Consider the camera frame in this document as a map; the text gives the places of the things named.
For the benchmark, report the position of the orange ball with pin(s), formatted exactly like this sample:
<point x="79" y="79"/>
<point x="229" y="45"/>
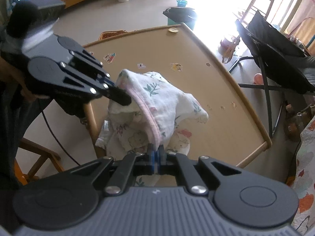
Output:
<point x="258" y="78"/>

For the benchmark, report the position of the person's left hand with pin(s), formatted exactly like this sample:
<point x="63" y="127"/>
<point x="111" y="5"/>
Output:
<point x="9" y="71"/>

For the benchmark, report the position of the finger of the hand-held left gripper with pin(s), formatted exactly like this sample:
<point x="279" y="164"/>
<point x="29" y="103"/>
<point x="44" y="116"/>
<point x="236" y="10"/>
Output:
<point x="105" y="77"/>
<point x="118" y="94"/>

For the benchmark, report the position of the black bag on bin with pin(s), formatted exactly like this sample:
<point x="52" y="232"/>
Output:
<point x="182" y="14"/>

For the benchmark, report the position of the small amber dish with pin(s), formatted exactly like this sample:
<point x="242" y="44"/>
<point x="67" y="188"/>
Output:
<point x="173" y="29"/>

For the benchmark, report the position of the white floral baby garment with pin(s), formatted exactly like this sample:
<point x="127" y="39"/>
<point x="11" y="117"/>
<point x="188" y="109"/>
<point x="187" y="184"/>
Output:
<point x="167" y="98"/>

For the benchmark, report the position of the small white sticker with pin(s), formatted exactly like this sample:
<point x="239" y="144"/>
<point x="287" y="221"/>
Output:
<point x="141" y="66"/>

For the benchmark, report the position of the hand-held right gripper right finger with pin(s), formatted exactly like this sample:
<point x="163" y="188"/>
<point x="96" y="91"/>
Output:
<point x="160" y="162"/>

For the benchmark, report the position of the cartoon boy sticker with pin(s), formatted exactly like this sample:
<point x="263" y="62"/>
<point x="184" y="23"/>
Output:
<point x="109" y="57"/>

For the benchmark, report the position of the wooden table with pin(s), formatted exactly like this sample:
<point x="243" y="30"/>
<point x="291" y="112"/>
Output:
<point x="221" y="132"/>

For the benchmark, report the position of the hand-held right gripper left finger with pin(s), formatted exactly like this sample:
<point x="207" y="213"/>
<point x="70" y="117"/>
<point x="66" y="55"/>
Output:
<point x="152" y="162"/>

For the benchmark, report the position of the wooden chair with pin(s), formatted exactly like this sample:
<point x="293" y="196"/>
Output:
<point x="41" y="152"/>

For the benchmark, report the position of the heart print quilt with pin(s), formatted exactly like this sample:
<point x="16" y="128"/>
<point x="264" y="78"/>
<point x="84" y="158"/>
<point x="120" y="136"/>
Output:
<point x="306" y="157"/>

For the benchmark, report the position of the small teal bucket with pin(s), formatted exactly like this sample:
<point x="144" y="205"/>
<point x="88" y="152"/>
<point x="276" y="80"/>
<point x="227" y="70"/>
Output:
<point x="182" y="3"/>

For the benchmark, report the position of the wicker basket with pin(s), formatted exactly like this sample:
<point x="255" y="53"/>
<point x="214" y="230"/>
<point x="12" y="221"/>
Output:
<point x="112" y="35"/>

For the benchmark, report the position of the yellow cartoon sticker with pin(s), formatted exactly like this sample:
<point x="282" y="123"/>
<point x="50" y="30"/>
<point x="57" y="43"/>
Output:
<point x="176" y="67"/>

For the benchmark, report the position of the brown glass jar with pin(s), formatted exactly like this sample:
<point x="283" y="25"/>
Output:
<point x="297" y="125"/>

